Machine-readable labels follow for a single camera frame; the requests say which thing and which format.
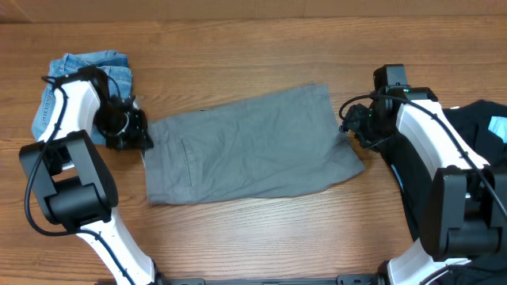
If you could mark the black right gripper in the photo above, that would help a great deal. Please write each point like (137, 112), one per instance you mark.
(352, 123)

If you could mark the folded blue denim shorts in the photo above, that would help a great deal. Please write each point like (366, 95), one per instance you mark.
(113, 63)

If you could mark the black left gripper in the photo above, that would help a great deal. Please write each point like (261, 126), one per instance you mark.
(136, 138)

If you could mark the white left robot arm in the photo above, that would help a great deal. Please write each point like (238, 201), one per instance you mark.
(71, 182)

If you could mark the black t-shirt pile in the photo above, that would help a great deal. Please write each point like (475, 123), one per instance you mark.
(455, 198)

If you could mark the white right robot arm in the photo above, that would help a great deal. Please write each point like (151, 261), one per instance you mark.
(391, 90)

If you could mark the grey cotton shorts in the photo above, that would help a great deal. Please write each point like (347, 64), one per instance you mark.
(279, 145)

